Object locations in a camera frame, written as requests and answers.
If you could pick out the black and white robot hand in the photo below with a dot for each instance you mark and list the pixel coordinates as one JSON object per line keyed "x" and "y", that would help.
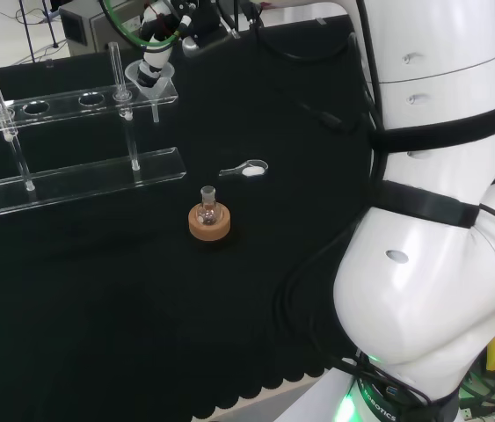
{"x": 155, "y": 53}

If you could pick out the translucent plastic funnel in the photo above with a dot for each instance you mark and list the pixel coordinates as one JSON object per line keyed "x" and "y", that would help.
{"x": 165, "y": 88}

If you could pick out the clear acrylic funnel stand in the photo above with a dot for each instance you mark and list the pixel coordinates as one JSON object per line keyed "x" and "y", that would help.
{"x": 80, "y": 180}

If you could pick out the clear weighing funnel with powder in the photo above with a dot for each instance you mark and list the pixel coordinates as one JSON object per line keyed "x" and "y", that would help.
{"x": 252, "y": 169}

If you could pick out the grey metal control box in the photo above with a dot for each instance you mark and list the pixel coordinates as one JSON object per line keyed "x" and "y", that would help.
{"x": 93, "y": 26}

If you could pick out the clear cloth clip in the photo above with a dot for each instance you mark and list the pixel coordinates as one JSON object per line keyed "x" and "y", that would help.
{"x": 49, "y": 64}
{"x": 236, "y": 34}

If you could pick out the black tripod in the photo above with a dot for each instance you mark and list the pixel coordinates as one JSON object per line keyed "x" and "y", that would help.
{"x": 31, "y": 39}

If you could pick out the small round-bottom glass flask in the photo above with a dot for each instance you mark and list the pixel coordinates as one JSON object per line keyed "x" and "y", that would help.
{"x": 208, "y": 212}

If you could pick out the black bench cloth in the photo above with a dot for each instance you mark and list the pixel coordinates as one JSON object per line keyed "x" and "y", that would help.
{"x": 97, "y": 285}

